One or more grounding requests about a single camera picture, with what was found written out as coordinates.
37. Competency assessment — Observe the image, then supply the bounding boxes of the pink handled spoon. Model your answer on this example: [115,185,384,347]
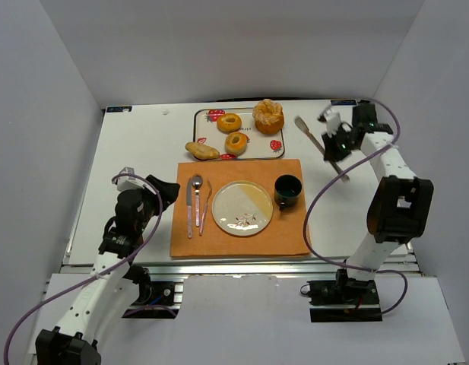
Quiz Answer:
[192,174,203,227]

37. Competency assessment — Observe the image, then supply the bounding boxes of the aluminium frame rail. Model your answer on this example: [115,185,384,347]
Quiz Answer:
[60,260,421,275]

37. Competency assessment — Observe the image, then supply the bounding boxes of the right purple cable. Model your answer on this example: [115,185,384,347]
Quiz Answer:
[302,97,409,315]

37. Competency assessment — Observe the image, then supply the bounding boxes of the orange placemat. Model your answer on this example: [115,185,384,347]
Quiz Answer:
[170,159,309,259]

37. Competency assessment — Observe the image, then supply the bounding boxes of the pink handled knife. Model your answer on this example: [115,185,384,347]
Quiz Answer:
[185,177,192,239]

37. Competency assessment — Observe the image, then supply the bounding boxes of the metal tongs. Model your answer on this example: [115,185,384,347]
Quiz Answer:
[294,116,342,175]

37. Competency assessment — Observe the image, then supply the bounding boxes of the blue label sticker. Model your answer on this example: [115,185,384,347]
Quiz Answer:
[330,99,357,106]
[106,106,132,113]

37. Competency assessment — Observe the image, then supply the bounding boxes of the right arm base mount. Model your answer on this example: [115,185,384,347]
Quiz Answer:
[299,270,382,323]

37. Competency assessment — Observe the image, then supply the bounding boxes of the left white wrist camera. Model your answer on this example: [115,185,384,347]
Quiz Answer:
[112,167,143,192]

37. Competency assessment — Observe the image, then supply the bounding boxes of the dark green mug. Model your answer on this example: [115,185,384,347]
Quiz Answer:
[274,175,303,211]

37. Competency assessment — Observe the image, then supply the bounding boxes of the white beige ceramic plate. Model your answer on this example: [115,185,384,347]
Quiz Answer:
[211,180,274,236]

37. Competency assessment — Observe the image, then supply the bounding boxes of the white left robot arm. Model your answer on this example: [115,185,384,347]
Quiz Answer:
[35,168,180,364]

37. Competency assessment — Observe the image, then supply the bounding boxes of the right blue label sticker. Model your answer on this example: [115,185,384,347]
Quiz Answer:
[330,99,357,106]

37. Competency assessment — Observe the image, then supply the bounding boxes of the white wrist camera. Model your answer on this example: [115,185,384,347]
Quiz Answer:
[112,167,143,192]
[318,105,342,136]

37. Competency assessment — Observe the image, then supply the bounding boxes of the oval bread roll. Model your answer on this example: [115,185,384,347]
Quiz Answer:
[185,142,220,160]

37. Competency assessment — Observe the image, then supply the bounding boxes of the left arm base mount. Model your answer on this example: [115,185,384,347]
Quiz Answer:
[123,265,179,319]

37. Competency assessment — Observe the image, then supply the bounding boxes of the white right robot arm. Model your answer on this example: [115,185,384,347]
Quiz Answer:
[318,103,434,287]

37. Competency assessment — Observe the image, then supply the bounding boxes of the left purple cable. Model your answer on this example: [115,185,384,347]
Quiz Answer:
[2,173,165,365]

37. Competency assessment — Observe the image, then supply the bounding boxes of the sugar-topped round pastry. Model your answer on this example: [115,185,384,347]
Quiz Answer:
[252,99,284,135]

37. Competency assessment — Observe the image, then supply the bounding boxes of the ring donut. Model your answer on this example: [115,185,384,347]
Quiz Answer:
[224,132,248,156]
[217,113,242,133]

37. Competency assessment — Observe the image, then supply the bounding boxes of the pink handled fork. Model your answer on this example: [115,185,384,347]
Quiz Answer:
[199,179,212,236]

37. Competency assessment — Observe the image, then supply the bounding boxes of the left blue label sticker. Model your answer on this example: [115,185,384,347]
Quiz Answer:
[106,106,132,113]

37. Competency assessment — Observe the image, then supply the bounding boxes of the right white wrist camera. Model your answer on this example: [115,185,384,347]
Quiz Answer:
[318,105,342,136]

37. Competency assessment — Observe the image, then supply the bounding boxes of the strawberry pattern tray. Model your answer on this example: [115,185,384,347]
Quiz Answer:
[193,107,285,160]

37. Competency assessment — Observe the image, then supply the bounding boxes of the purple cable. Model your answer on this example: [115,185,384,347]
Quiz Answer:
[2,173,165,365]
[302,97,409,315]

